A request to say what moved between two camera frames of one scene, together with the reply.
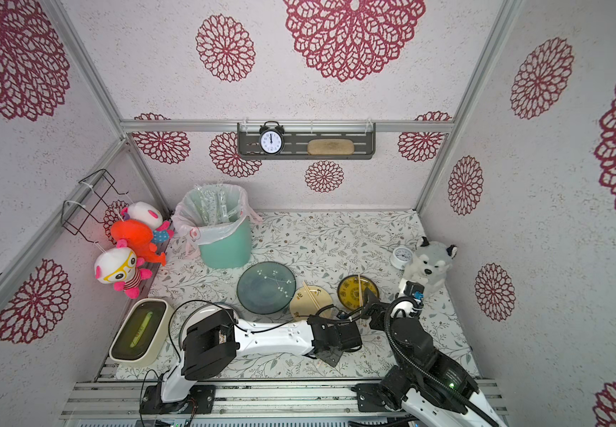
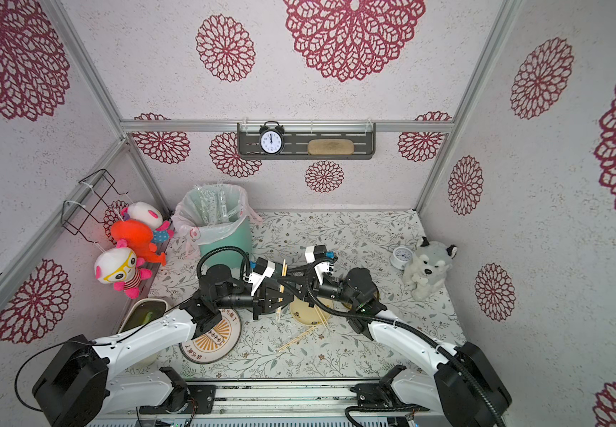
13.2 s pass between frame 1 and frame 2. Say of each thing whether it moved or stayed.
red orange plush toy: stayed
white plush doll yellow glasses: stayed
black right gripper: moved
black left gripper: moved
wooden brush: stayed
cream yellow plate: stayed
